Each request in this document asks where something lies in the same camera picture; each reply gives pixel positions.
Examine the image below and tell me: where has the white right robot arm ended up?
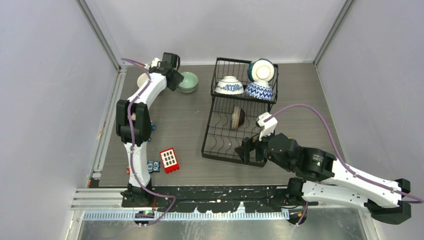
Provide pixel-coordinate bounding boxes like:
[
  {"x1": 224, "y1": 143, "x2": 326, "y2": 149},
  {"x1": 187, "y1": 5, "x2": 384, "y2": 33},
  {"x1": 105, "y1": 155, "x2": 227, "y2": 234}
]
[{"x1": 235, "y1": 133, "x2": 412, "y2": 225}]

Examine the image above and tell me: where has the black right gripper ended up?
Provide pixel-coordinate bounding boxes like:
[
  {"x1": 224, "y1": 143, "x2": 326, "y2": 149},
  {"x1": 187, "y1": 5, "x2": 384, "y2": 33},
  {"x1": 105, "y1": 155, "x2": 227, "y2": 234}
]
[{"x1": 234, "y1": 125, "x2": 294, "y2": 172}]

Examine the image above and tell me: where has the black patterned rim bowl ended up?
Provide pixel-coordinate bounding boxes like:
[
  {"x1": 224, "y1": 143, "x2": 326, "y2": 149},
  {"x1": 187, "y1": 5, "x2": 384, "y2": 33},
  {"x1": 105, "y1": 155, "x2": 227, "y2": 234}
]
[{"x1": 230, "y1": 105, "x2": 246, "y2": 130}]

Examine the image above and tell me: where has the white blue floral bowl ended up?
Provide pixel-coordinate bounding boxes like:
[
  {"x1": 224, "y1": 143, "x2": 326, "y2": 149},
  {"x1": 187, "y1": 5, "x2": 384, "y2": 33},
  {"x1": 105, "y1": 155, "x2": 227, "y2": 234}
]
[{"x1": 214, "y1": 76, "x2": 245, "y2": 95}]

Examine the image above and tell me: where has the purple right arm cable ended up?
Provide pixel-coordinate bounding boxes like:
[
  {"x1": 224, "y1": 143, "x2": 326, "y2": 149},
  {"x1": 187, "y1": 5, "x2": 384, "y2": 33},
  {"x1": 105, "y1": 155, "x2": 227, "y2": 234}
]
[{"x1": 263, "y1": 103, "x2": 424, "y2": 226}]

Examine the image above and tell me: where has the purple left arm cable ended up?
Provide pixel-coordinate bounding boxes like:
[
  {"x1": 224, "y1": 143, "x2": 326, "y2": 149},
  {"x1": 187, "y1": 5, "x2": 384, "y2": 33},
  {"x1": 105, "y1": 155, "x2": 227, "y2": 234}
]
[{"x1": 120, "y1": 57, "x2": 176, "y2": 227}]

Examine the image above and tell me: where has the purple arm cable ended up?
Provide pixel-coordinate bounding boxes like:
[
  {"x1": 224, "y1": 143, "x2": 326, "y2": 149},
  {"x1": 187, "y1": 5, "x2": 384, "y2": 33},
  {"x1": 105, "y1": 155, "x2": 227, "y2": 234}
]
[
  {"x1": 263, "y1": 103, "x2": 424, "y2": 226},
  {"x1": 120, "y1": 57, "x2": 176, "y2": 227}
]

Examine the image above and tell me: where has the beige bowl with flower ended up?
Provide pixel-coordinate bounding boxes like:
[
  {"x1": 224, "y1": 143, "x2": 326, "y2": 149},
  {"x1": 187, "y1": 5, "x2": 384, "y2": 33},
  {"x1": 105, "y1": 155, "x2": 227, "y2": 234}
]
[{"x1": 136, "y1": 73, "x2": 149, "y2": 88}]

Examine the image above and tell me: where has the red white toy block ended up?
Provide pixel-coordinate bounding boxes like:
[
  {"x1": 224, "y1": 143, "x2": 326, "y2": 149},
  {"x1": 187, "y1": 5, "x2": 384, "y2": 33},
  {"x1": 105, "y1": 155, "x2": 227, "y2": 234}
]
[{"x1": 159, "y1": 148, "x2": 180, "y2": 174}]

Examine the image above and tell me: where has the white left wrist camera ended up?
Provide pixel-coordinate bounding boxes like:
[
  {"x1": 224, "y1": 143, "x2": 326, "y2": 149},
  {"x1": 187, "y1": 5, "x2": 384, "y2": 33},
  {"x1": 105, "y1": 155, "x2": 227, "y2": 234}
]
[{"x1": 149, "y1": 57, "x2": 162, "y2": 70}]

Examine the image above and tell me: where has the teal bowl white base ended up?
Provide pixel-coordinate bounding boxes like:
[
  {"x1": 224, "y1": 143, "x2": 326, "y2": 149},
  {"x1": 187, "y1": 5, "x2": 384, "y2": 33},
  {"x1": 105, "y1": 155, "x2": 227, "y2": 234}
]
[{"x1": 247, "y1": 58, "x2": 275, "y2": 83}]

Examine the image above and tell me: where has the black wire dish rack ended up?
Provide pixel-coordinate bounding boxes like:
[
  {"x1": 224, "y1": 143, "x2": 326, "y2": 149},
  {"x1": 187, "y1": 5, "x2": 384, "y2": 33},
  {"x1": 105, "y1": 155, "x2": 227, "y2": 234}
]
[{"x1": 201, "y1": 57, "x2": 279, "y2": 167}]

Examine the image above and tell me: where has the blue owl puzzle piece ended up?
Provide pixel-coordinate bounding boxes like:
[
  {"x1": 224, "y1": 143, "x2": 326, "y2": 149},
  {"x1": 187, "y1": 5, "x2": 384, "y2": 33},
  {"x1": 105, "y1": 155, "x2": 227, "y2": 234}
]
[{"x1": 147, "y1": 160, "x2": 161, "y2": 174}]

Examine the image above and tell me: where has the pale green striped bowl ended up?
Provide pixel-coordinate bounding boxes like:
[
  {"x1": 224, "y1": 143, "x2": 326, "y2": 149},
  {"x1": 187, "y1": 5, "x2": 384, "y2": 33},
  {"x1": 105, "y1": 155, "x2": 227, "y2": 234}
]
[{"x1": 179, "y1": 87, "x2": 197, "y2": 94}]

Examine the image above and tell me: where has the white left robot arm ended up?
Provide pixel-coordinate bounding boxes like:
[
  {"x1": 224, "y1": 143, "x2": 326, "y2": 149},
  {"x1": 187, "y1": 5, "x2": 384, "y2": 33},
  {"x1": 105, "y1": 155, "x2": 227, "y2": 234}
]
[{"x1": 115, "y1": 52, "x2": 184, "y2": 207}]

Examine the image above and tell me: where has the blue white zigzag bowl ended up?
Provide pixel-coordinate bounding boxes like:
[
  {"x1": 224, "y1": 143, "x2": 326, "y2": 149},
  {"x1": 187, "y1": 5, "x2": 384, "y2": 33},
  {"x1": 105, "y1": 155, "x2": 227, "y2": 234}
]
[{"x1": 244, "y1": 80, "x2": 273, "y2": 101}]

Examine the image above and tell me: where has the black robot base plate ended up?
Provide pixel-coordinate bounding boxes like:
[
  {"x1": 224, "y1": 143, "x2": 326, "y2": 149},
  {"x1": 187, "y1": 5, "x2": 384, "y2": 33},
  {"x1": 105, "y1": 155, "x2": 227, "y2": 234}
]
[{"x1": 121, "y1": 185, "x2": 319, "y2": 215}]

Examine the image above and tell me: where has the light green bowl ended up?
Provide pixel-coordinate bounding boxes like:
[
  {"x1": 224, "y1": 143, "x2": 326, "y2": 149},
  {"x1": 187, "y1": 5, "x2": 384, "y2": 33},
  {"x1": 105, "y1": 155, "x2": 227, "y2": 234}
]
[{"x1": 178, "y1": 71, "x2": 199, "y2": 89}]

